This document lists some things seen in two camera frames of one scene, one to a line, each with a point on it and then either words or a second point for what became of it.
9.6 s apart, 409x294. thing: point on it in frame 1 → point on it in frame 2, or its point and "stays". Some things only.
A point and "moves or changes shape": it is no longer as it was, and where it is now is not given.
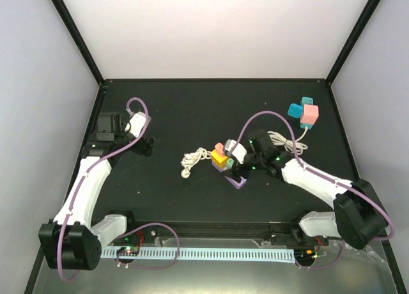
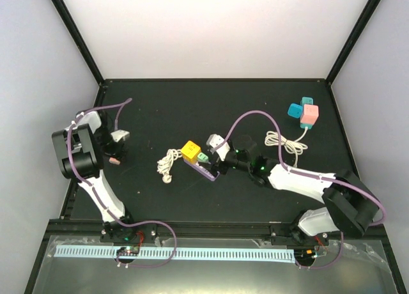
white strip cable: [189, 159] → [165, 163]
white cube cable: [279, 139] stays
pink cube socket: [311, 113] stays
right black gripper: [236, 169] → [218, 164]
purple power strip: [234, 183] → [201, 171]
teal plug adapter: [306, 100] stays
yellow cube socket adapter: [217, 160] moves or changes shape
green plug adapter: [229, 163] moves or changes shape
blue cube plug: [295, 110] stays
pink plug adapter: [219, 147] moves or changes shape
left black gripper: [149, 147] → [113, 152]
